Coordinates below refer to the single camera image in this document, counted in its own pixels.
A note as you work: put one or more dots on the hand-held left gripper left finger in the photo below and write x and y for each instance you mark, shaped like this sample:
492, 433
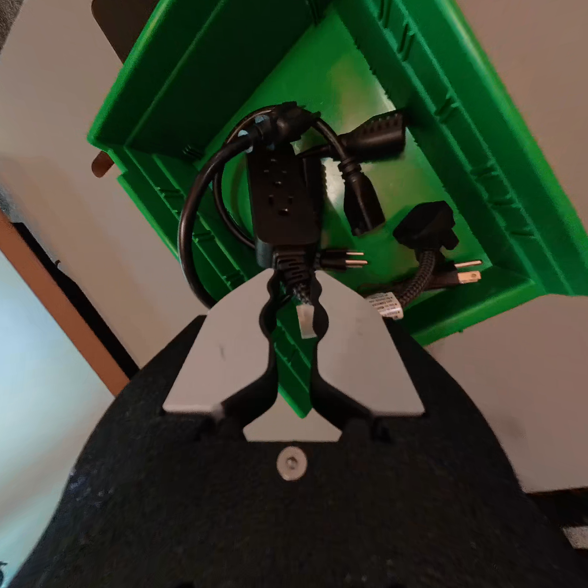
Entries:
216, 358

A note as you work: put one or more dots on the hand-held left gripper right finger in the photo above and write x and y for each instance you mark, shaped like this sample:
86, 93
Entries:
363, 358

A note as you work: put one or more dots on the black three-prong power plug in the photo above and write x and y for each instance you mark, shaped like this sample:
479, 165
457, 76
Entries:
330, 261

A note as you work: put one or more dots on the black power strip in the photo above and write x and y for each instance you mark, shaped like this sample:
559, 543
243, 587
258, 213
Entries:
280, 183

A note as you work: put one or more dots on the green plastic bin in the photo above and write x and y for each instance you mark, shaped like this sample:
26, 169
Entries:
330, 69

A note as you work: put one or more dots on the black plug with brass prongs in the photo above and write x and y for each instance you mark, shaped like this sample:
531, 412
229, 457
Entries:
448, 277

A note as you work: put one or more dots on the black flat angled plug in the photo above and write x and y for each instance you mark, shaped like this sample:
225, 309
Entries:
425, 225

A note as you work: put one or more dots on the wooden post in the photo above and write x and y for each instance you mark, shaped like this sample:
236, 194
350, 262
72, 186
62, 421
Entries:
59, 303

